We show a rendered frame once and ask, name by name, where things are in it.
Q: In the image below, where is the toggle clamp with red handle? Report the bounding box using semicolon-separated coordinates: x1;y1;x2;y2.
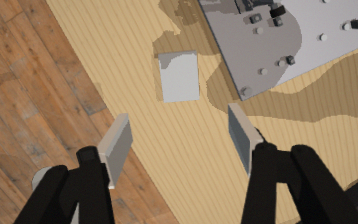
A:
234;0;286;18

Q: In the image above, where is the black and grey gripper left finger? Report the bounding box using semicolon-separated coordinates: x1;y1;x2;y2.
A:
13;113;133;224

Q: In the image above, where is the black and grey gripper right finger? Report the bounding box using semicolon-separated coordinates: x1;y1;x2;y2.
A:
228;103;358;224

